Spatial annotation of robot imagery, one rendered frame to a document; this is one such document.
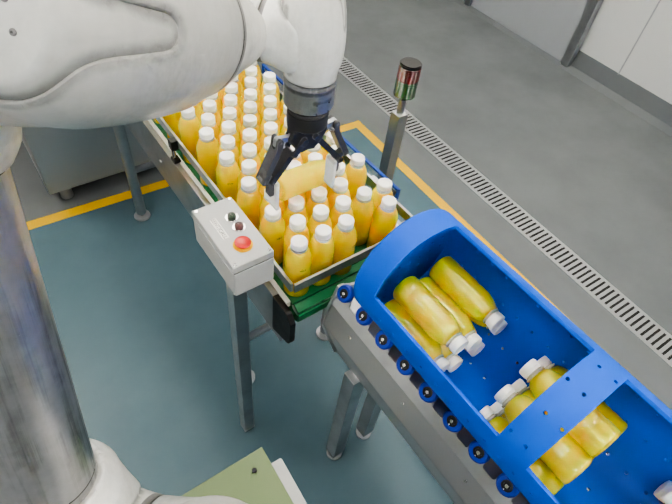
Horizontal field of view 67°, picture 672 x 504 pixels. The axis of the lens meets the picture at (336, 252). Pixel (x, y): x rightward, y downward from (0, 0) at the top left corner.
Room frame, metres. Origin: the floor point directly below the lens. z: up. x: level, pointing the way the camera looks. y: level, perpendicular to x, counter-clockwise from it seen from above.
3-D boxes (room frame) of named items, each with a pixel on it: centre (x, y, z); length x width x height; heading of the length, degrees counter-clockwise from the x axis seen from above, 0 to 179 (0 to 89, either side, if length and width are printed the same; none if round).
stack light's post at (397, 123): (1.32, -0.12, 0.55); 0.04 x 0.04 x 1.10; 42
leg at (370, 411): (0.80, -0.21, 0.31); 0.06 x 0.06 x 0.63; 42
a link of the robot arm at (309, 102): (0.77, 0.09, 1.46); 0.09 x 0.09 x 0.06
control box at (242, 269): (0.76, 0.24, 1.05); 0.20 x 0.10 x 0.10; 42
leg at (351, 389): (0.70, -0.11, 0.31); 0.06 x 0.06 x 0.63; 42
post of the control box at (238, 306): (0.76, 0.24, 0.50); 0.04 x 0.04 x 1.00; 42
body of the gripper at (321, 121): (0.77, 0.09, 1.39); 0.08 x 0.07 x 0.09; 132
